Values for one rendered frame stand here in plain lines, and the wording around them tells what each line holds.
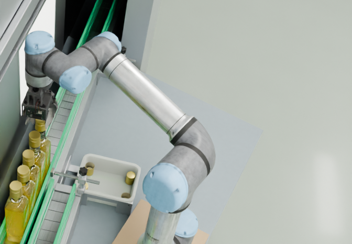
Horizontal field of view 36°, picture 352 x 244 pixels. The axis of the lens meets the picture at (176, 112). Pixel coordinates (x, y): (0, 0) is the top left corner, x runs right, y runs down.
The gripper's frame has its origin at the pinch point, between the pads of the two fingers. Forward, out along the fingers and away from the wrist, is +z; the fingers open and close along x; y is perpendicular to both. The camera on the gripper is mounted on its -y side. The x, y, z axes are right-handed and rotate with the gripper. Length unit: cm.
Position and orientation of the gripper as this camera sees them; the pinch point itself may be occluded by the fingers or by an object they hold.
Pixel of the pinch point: (41, 120)
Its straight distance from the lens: 171.2
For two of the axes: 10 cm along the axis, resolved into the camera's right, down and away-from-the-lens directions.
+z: -1.9, 6.6, 7.3
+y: -1.2, 7.2, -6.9
